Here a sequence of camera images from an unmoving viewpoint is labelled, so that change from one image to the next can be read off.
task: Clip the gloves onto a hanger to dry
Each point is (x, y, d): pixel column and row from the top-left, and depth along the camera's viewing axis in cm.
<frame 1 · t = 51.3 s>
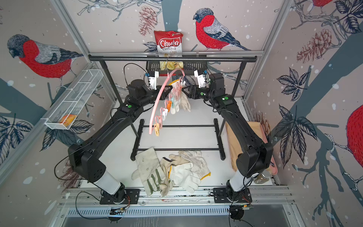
left hand: (174, 84, 70), fingers closed
right hand: (183, 88, 73), fingers open
white knit glove yellow cuff: (184, 102, 88), point 24 cm above the table
white glove yellow cuff right: (181, 175, 79), point 3 cm above the table
knit glove yellow cuff bottom: (200, 168, 84), on the table
glass jar: (264, 178, 71), point 11 cm above the table

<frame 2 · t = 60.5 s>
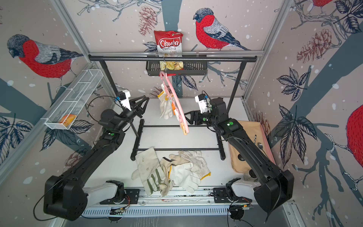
left hand: (148, 95, 68), fingers open
right hand: (186, 113, 72), fingers open
white knit glove: (166, 106, 81), point 27 cm above the table
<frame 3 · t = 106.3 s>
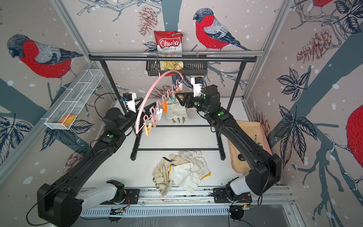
left hand: (150, 98, 69), fingers open
right hand: (178, 94, 70), fingers open
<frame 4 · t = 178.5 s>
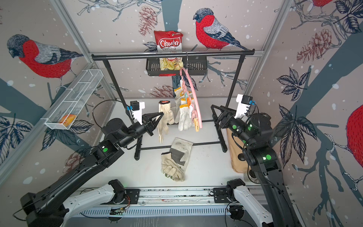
left hand: (163, 111, 59), fingers closed
right hand: (214, 105, 58), fingers open
knit glove yellow cuff bottom: (185, 121, 76), point 25 cm above the table
beige glove middle: (173, 163, 85), point 2 cm above the table
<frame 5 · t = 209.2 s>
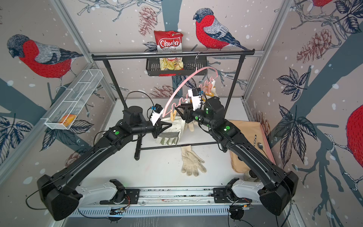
left hand: (172, 122, 67), fingers closed
right hand: (176, 106, 64), fingers open
beige glove middle: (170, 135, 74), point 22 cm above the table
knit glove red cuff: (191, 161, 87), on the table
